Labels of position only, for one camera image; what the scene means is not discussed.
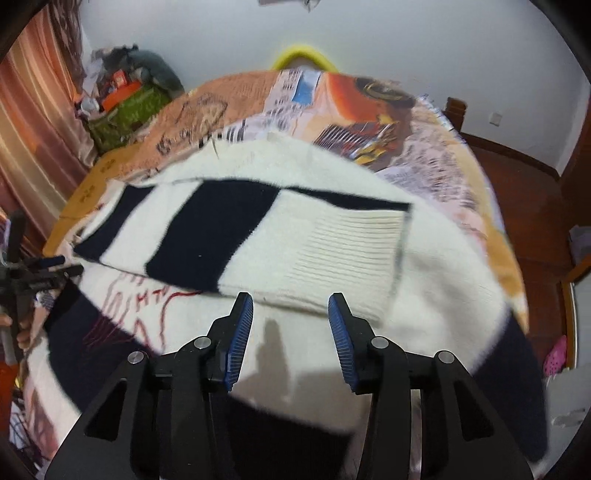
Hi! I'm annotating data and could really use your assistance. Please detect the wooden bed post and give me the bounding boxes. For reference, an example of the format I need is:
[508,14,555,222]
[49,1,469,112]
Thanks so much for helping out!
[445,97,467,132]

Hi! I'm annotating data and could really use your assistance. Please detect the scattered printed papers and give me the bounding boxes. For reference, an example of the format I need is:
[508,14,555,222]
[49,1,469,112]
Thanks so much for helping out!
[9,383,54,464]

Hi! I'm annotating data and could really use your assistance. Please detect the striped brown curtain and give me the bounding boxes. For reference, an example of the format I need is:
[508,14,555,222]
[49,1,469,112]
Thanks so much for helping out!
[0,0,100,259]

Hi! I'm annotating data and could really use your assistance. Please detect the pale purple bag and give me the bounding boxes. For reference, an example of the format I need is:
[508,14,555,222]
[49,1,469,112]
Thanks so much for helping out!
[568,225,591,264]

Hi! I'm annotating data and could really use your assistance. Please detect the person's left hand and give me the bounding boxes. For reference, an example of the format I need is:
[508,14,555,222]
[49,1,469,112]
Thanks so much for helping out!
[0,314,34,354]

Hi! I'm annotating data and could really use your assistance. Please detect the pink slippers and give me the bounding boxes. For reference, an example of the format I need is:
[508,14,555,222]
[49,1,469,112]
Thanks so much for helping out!
[542,335,568,377]

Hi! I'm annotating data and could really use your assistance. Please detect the printed bedsheet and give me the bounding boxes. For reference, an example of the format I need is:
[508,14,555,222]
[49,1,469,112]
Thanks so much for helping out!
[9,67,532,462]

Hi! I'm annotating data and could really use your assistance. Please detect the yellow foam tube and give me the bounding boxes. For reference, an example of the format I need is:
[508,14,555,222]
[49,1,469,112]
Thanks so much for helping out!
[270,42,340,72]

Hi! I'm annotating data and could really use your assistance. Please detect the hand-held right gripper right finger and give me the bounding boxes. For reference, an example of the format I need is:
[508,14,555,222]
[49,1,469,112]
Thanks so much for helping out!
[328,292,536,480]

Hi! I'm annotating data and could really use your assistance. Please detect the white navy striped sweater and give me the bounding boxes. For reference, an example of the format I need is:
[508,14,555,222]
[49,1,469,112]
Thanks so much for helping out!
[14,131,550,480]

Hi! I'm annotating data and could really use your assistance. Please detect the green cloth covered table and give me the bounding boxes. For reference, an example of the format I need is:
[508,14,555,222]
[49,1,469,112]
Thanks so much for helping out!
[88,85,171,153]

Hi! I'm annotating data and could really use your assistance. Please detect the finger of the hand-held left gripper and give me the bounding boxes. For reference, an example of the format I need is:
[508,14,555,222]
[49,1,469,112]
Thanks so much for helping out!
[9,255,66,278]
[25,265,85,291]

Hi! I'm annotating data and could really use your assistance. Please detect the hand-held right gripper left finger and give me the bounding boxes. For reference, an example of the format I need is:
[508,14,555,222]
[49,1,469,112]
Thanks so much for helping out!
[44,292,254,480]

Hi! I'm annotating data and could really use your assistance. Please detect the orange box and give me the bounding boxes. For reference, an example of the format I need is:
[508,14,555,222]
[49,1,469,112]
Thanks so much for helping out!
[102,83,141,112]

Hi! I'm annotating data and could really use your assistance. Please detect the cluttered pile of boxes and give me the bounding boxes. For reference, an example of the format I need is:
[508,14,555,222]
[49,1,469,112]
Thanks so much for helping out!
[78,46,139,121]

